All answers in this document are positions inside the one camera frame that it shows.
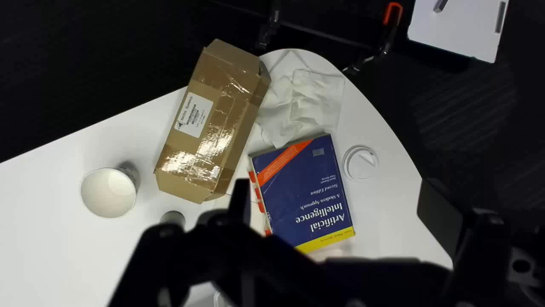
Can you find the crumpled white cloth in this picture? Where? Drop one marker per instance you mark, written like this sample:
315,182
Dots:
300,102

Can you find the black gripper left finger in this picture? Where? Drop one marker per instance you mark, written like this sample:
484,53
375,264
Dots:
187,266

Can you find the white board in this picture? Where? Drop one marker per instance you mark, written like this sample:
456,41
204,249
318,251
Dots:
460,27

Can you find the blue and yellow textbook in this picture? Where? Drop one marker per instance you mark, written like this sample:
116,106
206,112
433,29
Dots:
300,189

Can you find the patterned paper cup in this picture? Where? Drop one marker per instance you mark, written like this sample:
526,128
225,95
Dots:
107,193

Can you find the grey marker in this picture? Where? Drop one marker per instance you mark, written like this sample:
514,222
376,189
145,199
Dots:
439,5
499,17

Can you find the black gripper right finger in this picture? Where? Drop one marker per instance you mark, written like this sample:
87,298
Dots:
482,256

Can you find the white round table grommet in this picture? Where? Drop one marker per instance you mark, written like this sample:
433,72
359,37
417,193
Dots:
363,164

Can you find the brown cardboard box with label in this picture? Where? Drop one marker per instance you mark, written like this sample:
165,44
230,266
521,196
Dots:
209,124

